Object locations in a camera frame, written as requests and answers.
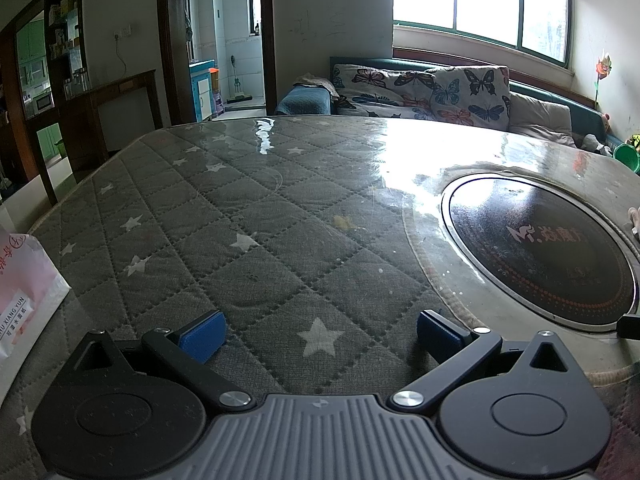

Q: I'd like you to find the round black induction cooktop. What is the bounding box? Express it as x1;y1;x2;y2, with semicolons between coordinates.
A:
442;174;639;333

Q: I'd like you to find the grey quilted star table cover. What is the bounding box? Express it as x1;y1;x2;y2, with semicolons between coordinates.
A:
1;116;639;479

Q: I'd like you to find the dark wooden console table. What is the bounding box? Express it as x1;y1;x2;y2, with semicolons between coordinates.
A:
58;70;163;181

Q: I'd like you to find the beige plain cushion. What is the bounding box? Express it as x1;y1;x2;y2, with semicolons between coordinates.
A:
508;92;576;148

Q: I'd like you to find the butterfly print pillow upright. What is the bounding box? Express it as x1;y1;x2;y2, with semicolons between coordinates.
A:
430;65;511;131

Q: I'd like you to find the green plastic bucket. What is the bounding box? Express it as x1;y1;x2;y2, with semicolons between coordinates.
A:
613;143;640;174

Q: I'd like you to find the teal corner sofa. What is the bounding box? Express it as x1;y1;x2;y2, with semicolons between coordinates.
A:
274;52;620;148

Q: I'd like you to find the blue white small cabinet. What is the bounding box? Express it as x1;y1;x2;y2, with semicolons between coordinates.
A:
189;60;216;122

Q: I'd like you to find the butterfly print pillow flat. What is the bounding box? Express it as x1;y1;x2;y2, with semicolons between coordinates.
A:
332;64;436;120

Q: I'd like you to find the dark wooden display shelf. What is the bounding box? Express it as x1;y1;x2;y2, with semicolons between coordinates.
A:
1;0;88;118

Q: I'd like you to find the colourful pinwheel toy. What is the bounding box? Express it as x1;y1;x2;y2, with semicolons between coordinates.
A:
594;53;613;102

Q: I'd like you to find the window with green frame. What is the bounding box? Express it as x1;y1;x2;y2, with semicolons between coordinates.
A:
393;0;572;66

